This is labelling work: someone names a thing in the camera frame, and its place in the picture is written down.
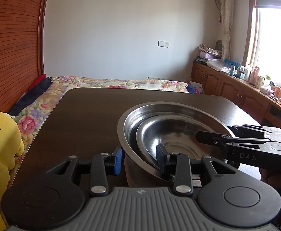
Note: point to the patterned beige curtain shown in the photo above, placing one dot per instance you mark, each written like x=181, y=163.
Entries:
x=227, y=12

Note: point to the small steel bowl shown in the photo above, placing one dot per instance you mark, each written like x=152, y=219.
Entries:
x=177, y=133

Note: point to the white wall switch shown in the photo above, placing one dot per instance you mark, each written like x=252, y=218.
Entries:
x=163, y=44

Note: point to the red cloth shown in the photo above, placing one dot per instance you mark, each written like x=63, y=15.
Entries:
x=37, y=81

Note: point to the wooden framed window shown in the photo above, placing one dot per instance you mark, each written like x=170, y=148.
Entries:
x=263, y=50

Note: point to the blue bottle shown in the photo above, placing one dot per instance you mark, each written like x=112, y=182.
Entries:
x=232, y=70

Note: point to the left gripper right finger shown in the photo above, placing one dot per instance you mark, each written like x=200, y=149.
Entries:
x=178, y=165

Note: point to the large steel bowl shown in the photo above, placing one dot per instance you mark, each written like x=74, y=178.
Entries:
x=133, y=117

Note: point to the floral bed quilt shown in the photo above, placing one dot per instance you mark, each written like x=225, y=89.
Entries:
x=31, y=118

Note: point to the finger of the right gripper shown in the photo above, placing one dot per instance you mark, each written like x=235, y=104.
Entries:
x=248, y=131
x=220, y=140

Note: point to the pink bottle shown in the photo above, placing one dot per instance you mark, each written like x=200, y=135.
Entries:
x=253, y=76

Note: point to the white cardboard box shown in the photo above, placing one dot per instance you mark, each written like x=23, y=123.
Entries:
x=198, y=86

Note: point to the wooden slatted wardrobe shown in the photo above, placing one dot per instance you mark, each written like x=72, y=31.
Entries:
x=21, y=54

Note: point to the stack of papers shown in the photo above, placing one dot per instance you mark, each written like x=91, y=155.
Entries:
x=209, y=53

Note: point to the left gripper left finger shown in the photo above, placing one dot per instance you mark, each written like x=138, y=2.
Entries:
x=102, y=165

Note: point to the wooden low cabinet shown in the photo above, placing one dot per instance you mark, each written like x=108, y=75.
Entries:
x=259, y=106

